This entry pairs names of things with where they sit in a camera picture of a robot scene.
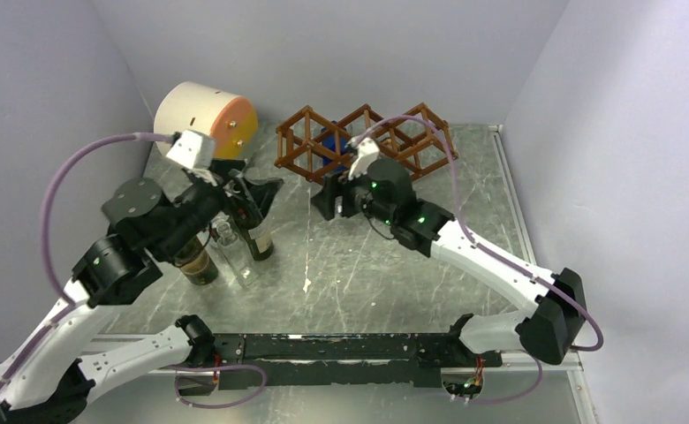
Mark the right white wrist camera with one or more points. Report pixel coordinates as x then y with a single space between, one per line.
366 152

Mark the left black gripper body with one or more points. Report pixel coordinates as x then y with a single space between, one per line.
201 201

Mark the olive wine bottle gold label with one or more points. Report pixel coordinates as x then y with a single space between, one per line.
195 264

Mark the dark green wine bottle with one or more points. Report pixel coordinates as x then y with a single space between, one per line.
253 229

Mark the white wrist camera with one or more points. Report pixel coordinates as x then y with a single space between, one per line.
193 151
366 152

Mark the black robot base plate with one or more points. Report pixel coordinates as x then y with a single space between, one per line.
377 358

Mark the brown wooden wine rack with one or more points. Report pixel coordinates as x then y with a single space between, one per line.
312 146

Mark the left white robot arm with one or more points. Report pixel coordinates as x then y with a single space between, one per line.
49 379

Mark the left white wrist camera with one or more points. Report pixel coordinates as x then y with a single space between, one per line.
193 151

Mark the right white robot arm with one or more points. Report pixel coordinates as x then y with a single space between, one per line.
550 307

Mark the small clear glass bottle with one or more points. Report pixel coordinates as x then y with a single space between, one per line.
233 249

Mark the aluminium frame rail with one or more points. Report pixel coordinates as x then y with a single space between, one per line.
516 378

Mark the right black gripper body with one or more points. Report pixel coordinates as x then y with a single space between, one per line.
382 214

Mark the cream and orange cylinder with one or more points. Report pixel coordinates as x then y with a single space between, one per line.
229 119

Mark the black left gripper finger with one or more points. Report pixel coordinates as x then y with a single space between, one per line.
254 196
223 168

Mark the blue square glass bottle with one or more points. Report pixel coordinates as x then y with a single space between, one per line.
331 143

